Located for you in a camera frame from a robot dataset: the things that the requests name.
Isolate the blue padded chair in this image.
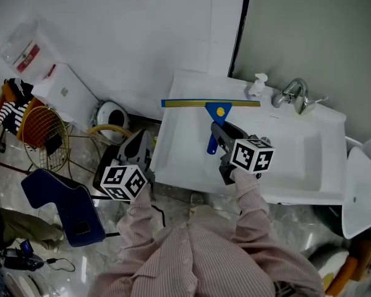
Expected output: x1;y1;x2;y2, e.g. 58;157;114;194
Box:
20;168;121;248

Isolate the person's striped pink shirt torso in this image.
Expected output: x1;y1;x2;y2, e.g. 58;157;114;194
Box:
88;218;325;297

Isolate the small screen device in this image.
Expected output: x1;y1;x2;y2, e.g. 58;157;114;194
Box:
19;239;35;255

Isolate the person's shoe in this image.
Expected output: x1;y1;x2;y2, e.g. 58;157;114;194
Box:
189;192;214;225

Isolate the white round appliance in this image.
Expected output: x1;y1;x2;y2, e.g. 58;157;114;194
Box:
91;100;131;144

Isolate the white washbasin table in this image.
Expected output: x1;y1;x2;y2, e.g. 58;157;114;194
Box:
150;69;349;206

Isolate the person's right forearm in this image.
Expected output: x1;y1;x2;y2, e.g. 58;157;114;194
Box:
231;167;273;247

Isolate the black vertical wall strip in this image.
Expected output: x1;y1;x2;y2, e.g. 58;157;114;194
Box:
227;0;254;79

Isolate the grey white egg cushion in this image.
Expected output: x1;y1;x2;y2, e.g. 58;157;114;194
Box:
309;247;350;290

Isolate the blue and yellow squeegee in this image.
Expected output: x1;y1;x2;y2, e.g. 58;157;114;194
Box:
160;99;262;155

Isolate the clear water bottle red label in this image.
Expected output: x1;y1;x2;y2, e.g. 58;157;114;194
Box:
0;17;64;82

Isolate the white soap pump bottle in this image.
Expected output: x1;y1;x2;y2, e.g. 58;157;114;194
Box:
247;72;269;100

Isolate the gold wire chair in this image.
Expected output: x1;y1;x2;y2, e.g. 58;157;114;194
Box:
20;105;112;174

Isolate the black charger cable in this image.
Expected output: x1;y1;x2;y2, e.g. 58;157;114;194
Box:
43;257;77;273

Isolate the black pouch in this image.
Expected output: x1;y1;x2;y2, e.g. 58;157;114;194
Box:
45;131;63;157

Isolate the black flat device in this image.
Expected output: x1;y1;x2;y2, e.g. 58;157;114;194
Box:
0;247;46;272

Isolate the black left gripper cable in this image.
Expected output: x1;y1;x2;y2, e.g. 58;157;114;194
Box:
151;204;166;227

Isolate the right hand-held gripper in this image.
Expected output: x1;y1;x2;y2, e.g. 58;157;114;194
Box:
210;122;276;185

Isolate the brown seat wooden chair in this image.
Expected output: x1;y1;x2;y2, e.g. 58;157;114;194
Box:
86;124;157;200

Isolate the orange cushion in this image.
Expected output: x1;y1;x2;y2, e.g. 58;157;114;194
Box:
326;255;359;295

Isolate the white water dispenser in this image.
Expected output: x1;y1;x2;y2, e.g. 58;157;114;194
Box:
30;62;101;129

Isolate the black white striped cloth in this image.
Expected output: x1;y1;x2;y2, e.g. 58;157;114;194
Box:
0;77;35;136

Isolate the chrome faucet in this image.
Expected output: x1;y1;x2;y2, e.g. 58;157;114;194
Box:
271;77;310;116

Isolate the black phone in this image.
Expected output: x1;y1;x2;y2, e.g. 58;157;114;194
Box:
72;220;91;235

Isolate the dark bin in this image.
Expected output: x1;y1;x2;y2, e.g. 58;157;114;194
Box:
312;204;347;238

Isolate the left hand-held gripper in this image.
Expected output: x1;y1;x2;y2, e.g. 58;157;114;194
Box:
100;130;157;201

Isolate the person's left forearm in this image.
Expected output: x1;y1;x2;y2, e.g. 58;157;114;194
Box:
116;184;166;253

